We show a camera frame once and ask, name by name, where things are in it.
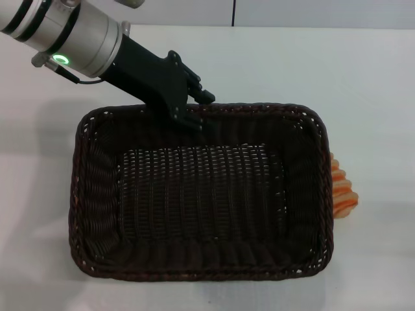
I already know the orange striped twisted bread loaf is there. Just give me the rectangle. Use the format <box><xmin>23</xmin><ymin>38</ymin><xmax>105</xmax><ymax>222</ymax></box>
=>
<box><xmin>329</xmin><ymin>158</ymin><xmax>360</xmax><ymax>221</ymax></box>

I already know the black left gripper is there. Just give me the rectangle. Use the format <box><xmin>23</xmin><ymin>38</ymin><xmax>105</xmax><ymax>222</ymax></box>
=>
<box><xmin>99</xmin><ymin>34</ymin><xmax>217</xmax><ymax>132</ymax></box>

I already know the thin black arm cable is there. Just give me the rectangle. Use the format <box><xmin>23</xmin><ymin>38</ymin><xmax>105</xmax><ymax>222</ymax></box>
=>
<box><xmin>55</xmin><ymin>65</ymin><xmax>105</xmax><ymax>84</ymax></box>

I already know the dark brown woven wicker basket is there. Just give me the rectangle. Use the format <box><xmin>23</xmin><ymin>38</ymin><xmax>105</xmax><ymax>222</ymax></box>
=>
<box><xmin>67</xmin><ymin>102</ymin><xmax>335</xmax><ymax>282</ymax></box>

